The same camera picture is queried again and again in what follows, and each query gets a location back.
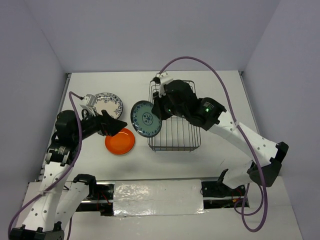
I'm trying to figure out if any speckled white plate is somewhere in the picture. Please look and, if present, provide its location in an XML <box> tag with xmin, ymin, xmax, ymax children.
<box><xmin>80</xmin><ymin>92</ymin><xmax>124</xmax><ymax>120</ymax></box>

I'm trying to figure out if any small blue patterned plate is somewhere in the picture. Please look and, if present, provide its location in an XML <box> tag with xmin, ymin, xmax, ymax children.
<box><xmin>130</xmin><ymin>100</ymin><xmax>162</xmax><ymax>138</ymax></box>

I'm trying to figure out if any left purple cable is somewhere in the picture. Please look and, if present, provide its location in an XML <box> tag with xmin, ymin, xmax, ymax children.
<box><xmin>7</xmin><ymin>91</ymin><xmax>83</xmax><ymax>240</ymax></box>

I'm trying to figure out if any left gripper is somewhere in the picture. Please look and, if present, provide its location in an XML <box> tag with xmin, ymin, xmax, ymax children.
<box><xmin>73</xmin><ymin>107</ymin><xmax>127</xmax><ymax>142</ymax></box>

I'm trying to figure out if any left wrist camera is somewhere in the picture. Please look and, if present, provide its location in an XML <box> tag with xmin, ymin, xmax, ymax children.
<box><xmin>79</xmin><ymin>94</ymin><xmax>97</xmax><ymax>115</ymax></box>

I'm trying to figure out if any black mounting rail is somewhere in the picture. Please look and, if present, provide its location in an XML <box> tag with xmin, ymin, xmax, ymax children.
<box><xmin>76</xmin><ymin>178</ymin><xmax>246</xmax><ymax>217</ymax></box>

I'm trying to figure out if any silver foil tape patch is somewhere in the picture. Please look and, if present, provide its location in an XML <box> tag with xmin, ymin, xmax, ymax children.
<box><xmin>113</xmin><ymin>179</ymin><xmax>205</xmax><ymax>217</ymax></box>

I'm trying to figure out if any orange plate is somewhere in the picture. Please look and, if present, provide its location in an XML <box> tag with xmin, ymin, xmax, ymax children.
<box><xmin>104</xmin><ymin>128</ymin><xmax>135</xmax><ymax>155</ymax></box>

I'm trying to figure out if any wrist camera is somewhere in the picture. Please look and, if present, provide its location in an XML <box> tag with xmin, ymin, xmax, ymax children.
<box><xmin>79</xmin><ymin>94</ymin><xmax>97</xmax><ymax>115</ymax></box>
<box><xmin>152</xmin><ymin>71</ymin><xmax>174</xmax><ymax>98</ymax></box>

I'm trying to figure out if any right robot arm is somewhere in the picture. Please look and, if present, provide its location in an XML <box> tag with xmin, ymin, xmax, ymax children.
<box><xmin>152</xmin><ymin>77</ymin><xmax>289</xmax><ymax>196</ymax></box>

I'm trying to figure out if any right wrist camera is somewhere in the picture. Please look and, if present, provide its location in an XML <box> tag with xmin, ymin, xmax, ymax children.
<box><xmin>152</xmin><ymin>71</ymin><xmax>174</xmax><ymax>98</ymax></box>

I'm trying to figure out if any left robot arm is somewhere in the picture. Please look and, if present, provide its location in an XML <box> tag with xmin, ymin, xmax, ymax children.
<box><xmin>8</xmin><ymin>110</ymin><xmax>127</xmax><ymax>240</ymax></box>

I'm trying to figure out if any dark green plate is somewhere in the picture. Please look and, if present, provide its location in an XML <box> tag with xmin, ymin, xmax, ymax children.
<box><xmin>110</xmin><ymin>102</ymin><xmax>124</xmax><ymax>119</ymax></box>

